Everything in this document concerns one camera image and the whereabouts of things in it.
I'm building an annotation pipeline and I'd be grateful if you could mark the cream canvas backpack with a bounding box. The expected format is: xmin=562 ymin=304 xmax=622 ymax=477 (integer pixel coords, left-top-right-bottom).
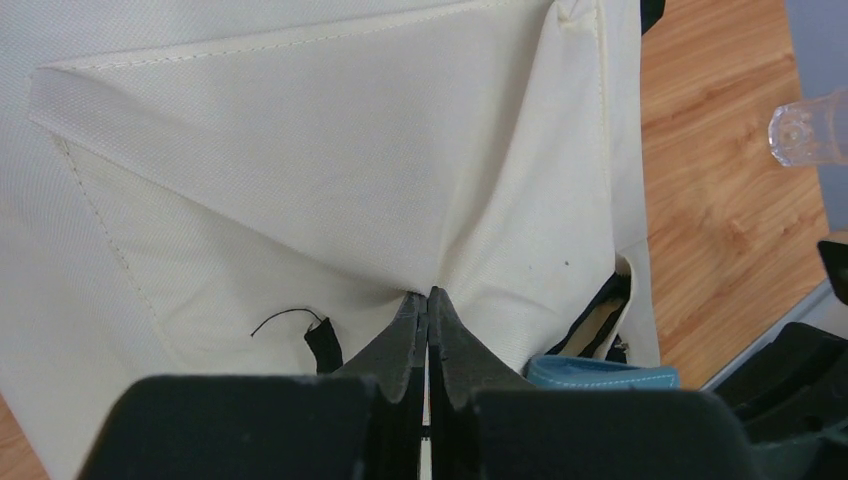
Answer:
xmin=1 ymin=1 xmax=660 ymax=479

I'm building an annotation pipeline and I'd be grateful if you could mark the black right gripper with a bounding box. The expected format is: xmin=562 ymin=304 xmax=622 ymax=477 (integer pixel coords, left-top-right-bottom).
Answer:
xmin=714 ymin=239 xmax=848 ymax=480

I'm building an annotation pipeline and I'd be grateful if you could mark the small blue wallet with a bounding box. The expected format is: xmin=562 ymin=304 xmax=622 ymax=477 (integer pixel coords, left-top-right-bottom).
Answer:
xmin=525 ymin=355 xmax=681 ymax=390

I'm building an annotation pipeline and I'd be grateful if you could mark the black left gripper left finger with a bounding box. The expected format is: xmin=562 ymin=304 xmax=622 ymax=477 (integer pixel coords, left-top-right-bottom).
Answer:
xmin=79 ymin=294 xmax=427 ymax=479

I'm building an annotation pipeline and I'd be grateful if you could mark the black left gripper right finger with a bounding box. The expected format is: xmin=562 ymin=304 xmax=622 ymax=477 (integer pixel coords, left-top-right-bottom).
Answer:
xmin=427 ymin=287 xmax=759 ymax=479

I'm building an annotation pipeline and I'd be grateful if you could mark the clear glass cup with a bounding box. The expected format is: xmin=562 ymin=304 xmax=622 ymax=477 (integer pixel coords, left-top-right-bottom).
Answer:
xmin=767 ymin=89 xmax=847 ymax=167

